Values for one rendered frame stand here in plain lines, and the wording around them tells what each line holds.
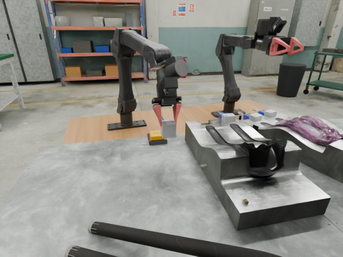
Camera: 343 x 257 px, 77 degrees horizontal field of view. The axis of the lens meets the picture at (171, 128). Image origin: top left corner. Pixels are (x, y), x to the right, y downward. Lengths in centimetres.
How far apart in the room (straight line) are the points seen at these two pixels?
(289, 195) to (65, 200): 63
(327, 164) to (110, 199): 73
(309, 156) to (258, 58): 588
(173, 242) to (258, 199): 26
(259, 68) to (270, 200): 626
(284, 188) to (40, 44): 586
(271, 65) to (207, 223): 653
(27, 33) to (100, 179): 554
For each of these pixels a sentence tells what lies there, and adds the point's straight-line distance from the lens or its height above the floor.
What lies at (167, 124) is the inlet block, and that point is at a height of 96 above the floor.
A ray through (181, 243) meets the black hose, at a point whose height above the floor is 88.
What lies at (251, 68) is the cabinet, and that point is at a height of 26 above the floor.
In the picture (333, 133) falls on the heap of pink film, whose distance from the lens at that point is 103.
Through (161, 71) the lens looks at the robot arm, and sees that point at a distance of 79.
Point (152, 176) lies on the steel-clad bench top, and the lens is 76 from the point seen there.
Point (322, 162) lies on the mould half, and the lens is 92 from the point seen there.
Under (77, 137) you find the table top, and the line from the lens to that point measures 110.
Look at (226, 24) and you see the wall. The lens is 673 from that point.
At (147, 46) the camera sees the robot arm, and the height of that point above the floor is 120.
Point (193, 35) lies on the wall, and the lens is 640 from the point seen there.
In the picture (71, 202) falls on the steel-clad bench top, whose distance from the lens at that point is 73.
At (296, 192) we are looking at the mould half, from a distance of 69.
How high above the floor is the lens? 126
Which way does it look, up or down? 25 degrees down
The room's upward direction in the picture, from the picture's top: straight up
